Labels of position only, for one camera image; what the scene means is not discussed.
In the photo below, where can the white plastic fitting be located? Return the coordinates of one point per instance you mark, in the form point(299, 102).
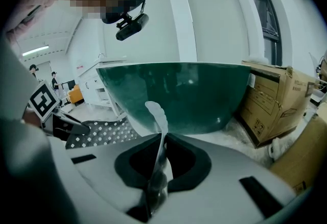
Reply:
point(274, 149)

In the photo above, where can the white paper tag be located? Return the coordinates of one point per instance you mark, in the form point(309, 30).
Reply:
point(252, 80)

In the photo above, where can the white and green bathtub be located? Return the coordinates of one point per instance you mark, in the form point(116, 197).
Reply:
point(178, 95)

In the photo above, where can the brown cardboard box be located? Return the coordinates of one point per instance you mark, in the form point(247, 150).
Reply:
point(273, 105)

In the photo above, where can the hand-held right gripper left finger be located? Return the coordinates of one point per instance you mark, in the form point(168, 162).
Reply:
point(102, 167)

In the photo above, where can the ceiling tube light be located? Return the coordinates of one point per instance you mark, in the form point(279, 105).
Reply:
point(35, 50)

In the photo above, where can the tape-wrapped cardboard box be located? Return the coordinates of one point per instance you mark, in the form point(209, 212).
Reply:
point(301, 156)

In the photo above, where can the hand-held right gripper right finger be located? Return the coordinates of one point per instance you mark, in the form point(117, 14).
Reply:
point(217, 187)

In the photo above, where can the chrome faucet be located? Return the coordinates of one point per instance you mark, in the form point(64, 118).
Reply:
point(101, 55)

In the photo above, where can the person's pink shirt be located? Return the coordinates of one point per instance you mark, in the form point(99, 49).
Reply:
point(28, 11)

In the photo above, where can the person's left forearm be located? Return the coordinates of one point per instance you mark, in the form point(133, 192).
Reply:
point(32, 118)

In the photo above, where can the white metal rack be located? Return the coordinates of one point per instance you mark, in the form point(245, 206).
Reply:
point(319, 82)

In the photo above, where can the grey perforated bath mat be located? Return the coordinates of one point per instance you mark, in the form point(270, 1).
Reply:
point(107, 131)

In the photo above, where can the white vanity cabinet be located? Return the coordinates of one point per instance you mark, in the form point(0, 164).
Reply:
point(97, 85)

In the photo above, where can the dark window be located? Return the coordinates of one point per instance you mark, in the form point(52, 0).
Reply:
point(268, 29)

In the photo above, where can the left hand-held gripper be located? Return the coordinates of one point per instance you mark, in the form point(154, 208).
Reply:
point(43, 100)

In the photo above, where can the black head-worn camera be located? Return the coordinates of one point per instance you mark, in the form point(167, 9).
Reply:
point(131, 27)

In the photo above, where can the wide grey roller blind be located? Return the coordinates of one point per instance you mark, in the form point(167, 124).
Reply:
point(153, 39)

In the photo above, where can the narrow grey roller blind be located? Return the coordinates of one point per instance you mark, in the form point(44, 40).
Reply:
point(217, 26)

